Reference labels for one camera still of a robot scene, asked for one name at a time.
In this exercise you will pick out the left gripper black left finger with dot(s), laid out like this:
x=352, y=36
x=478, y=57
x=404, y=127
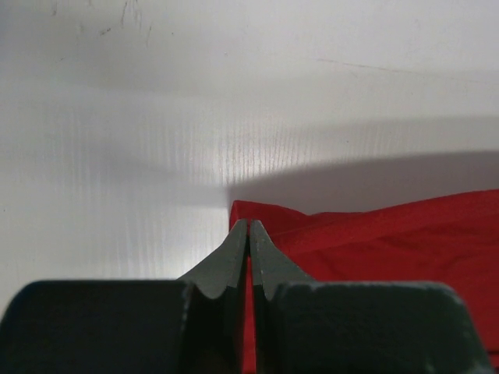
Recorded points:
x=193, y=324

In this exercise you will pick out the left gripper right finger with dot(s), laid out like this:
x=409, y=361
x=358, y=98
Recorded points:
x=306, y=326

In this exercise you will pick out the dark red t shirt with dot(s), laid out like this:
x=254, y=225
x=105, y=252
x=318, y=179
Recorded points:
x=450, y=239

